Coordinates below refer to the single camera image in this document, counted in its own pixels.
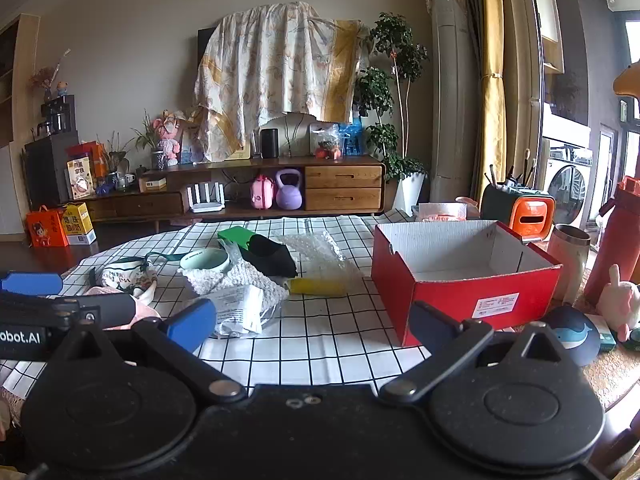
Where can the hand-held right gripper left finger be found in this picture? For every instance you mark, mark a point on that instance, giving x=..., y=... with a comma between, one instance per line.
x=192, y=322

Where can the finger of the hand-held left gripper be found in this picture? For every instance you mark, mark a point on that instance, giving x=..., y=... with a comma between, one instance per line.
x=30, y=283
x=110, y=307

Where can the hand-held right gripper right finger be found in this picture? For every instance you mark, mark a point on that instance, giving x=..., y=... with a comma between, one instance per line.
x=431, y=322

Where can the red cardboard box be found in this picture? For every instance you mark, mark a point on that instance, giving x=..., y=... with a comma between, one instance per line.
x=450, y=295

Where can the pink cloth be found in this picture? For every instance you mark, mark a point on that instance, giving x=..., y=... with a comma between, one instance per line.
x=145, y=312

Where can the grey-white plastic packet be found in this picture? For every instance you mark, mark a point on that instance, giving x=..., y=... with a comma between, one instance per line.
x=240, y=310

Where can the white foam net wrap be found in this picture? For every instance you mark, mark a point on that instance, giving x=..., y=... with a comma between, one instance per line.
x=245, y=276

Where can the green sponge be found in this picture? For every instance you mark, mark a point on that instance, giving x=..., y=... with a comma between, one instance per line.
x=235, y=237

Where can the yellow tube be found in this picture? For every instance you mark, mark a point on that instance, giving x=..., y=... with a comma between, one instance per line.
x=315, y=287

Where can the clear bubble wrap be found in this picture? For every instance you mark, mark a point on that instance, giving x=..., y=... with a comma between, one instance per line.
x=320, y=255

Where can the orange gift box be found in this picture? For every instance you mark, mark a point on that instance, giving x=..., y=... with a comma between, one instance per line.
x=47, y=230

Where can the mint green mug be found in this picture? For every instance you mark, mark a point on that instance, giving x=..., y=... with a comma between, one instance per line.
x=205, y=262

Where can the yellow cardboard box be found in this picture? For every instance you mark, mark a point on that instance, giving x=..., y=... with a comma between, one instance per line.
x=77, y=222

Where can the checked white tablecloth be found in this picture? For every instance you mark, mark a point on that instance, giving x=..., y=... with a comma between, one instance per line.
x=320, y=330

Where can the black water dispenser cabinet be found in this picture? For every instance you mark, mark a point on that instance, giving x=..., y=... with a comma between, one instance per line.
x=45, y=170

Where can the white and yellow box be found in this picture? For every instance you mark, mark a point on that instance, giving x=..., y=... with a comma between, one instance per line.
x=80, y=180

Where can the white router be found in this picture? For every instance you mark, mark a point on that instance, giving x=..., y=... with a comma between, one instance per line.
x=202, y=205

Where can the pink plastic item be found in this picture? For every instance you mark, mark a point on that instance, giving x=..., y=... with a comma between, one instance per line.
x=467, y=201

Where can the small flat shelf box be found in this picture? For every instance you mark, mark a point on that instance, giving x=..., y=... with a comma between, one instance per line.
x=152, y=183

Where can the white plant pot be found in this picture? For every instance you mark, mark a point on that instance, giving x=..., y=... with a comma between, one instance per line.
x=410, y=192

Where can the red gift box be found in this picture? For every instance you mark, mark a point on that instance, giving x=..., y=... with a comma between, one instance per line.
x=90, y=152

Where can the pink toy case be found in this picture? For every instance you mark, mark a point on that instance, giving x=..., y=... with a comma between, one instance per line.
x=262, y=195

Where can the orange and green desk organizer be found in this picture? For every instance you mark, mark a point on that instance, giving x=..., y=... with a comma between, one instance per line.
x=532, y=217

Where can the white steel-rimmed tumbler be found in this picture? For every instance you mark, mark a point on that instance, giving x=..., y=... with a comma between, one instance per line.
x=570, y=260

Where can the purple kettlebell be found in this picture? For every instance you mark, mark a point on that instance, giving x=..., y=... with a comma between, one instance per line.
x=289, y=196

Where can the bunch of pens and brushes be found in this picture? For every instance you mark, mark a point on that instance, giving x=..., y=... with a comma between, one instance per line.
x=510, y=177

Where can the black coffee machine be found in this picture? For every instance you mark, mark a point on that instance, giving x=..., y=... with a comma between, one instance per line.
x=60, y=115

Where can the wooden TV cabinet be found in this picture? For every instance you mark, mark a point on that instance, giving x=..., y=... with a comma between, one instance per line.
x=340, y=177

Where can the pink doll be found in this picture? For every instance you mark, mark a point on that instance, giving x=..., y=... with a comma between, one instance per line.
x=167, y=145

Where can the small spider plant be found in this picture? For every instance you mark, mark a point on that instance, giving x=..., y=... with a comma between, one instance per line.
x=147, y=137

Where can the small green box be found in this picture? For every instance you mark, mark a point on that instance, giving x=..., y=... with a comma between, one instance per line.
x=606, y=335

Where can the pink plush rabbit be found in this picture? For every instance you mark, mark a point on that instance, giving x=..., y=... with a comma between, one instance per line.
x=620, y=300

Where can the white washing machine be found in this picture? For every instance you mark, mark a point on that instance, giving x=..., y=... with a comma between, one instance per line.
x=570, y=190

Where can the black cylinder speaker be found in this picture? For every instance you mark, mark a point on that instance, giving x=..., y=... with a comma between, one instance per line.
x=270, y=145

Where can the blue plastic bag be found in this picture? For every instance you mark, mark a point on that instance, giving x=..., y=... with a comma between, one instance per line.
x=352, y=140

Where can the red water bottle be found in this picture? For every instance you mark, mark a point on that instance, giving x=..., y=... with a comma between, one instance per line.
x=617, y=245

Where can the clear bag of fruit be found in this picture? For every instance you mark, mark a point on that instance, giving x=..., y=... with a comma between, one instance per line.
x=327, y=147

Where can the dried flower bunch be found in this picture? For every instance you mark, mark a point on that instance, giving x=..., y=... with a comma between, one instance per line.
x=45, y=77

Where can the yellow curtain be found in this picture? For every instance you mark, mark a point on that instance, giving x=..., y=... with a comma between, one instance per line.
x=492, y=110

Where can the covered standing air conditioner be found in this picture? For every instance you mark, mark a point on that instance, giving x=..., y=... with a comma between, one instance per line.
x=457, y=85

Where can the floral yellow-white cloth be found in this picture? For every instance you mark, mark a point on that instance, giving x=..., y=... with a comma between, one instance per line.
x=270, y=70

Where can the black television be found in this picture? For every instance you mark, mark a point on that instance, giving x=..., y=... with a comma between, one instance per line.
x=205, y=42

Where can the tall green potted plant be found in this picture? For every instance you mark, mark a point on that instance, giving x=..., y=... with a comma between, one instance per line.
x=395, y=35

